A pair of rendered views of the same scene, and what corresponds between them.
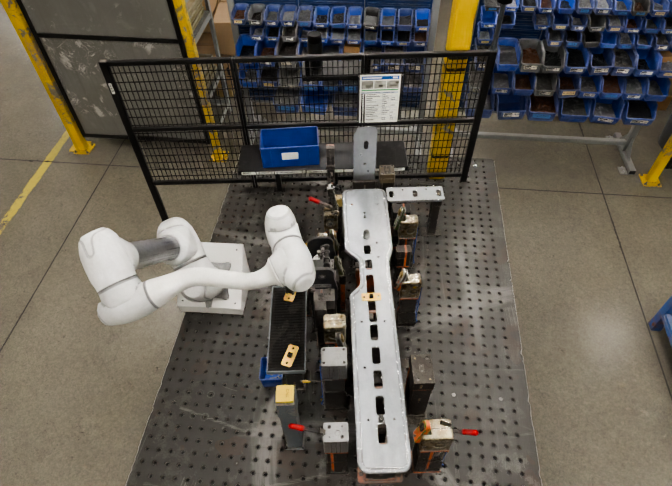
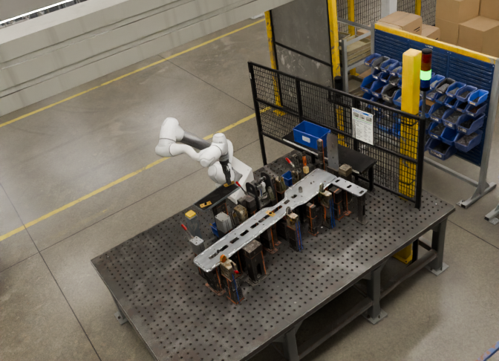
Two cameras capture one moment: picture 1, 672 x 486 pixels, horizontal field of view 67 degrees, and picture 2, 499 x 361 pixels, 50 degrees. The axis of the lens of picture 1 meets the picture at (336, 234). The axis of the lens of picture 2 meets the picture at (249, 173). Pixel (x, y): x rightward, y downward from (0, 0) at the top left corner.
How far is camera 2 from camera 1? 280 cm
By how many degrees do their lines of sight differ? 41
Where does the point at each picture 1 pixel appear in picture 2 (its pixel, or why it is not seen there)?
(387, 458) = (205, 263)
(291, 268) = (203, 154)
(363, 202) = (319, 177)
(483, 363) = (307, 285)
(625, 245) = not seen: outside the picture
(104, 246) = (168, 123)
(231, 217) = (277, 164)
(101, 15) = (301, 40)
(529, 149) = not seen: outside the picture
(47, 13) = (281, 33)
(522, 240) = (480, 292)
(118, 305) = (160, 146)
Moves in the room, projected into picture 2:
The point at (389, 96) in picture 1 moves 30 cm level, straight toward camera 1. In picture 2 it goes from (367, 126) to (339, 141)
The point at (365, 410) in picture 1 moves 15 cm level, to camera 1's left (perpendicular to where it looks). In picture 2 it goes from (217, 246) to (204, 236)
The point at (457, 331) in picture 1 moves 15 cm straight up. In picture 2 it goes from (313, 267) to (312, 252)
